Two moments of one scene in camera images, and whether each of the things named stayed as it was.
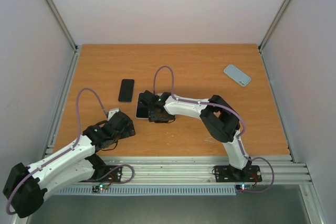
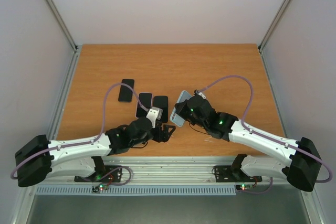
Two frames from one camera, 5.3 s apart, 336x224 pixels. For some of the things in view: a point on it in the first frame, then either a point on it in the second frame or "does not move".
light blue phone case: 237,75 → 175,118
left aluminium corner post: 61,22 does not move
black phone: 126,90 does not move
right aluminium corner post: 263,43 does not move
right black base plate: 227,173 does not move
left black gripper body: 126,133 → 158,137
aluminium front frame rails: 276,170 does not move
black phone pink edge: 142,106 does not move
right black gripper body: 146,100 → 182,107
